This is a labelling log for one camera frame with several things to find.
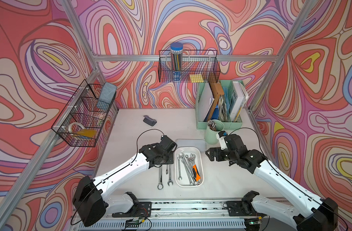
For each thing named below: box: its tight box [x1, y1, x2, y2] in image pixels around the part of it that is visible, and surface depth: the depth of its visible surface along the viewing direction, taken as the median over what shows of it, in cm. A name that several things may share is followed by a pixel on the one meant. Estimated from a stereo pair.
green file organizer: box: [195, 79, 249, 130], surface depth 100 cm
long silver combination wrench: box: [157, 166, 164, 190], surface depth 86 cm
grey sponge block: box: [96, 81, 118, 111], surface depth 82 cm
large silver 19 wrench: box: [178, 152, 194, 186], surface depth 88 cm
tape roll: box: [68, 122, 86, 134], surface depth 68 cm
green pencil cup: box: [204, 119, 225, 145], surface depth 91 cm
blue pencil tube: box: [170, 42, 184, 83], surface depth 78 cm
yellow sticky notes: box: [189, 73, 204, 83], surface depth 92 cm
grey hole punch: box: [142, 115, 158, 127], surface depth 112 cm
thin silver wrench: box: [176, 156, 183, 181], surface depth 89 cm
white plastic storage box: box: [174, 146, 205, 188], surface depth 88 cm
